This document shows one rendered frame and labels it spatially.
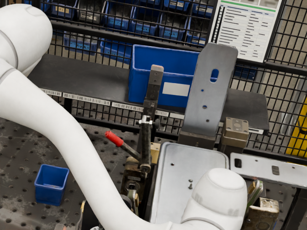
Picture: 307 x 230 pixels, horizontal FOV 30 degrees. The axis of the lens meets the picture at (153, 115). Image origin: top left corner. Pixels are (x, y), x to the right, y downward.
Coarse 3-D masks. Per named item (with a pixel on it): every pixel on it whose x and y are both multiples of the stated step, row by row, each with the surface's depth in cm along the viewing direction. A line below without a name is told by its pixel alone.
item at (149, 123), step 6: (144, 120) 154; (150, 120) 155; (156, 120) 154; (144, 126) 154; (150, 126) 155; (156, 126) 154; (144, 132) 155; (150, 132) 159; (144, 138) 156; (150, 138) 160; (144, 144) 157; (150, 144) 161; (144, 150) 159; (150, 150) 162; (144, 156) 160; (150, 156) 164; (144, 162) 161; (150, 162) 165
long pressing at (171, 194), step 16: (176, 144) 183; (160, 160) 175; (176, 160) 176; (192, 160) 178; (208, 160) 179; (224, 160) 180; (160, 176) 169; (176, 176) 170; (192, 176) 171; (160, 192) 164; (176, 192) 165; (160, 208) 159; (176, 208) 160
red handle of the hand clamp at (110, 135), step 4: (108, 132) 159; (108, 136) 158; (112, 136) 158; (116, 136) 159; (112, 140) 159; (116, 140) 159; (120, 140) 159; (116, 144) 159; (120, 144) 159; (124, 144) 160; (124, 148) 160; (128, 148) 160; (128, 152) 161; (132, 152) 161; (136, 152) 162; (132, 156) 162; (136, 156) 161; (140, 156) 162; (140, 160) 162
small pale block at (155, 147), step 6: (156, 144) 171; (156, 150) 169; (156, 156) 170; (156, 162) 171; (150, 174) 175; (150, 180) 176; (150, 186) 177; (144, 192) 179; (144, 198) 181; (138, 204) 182; (144, 204) 182; (138, 210) 184; (144, 210) 184; (138, 216) 185
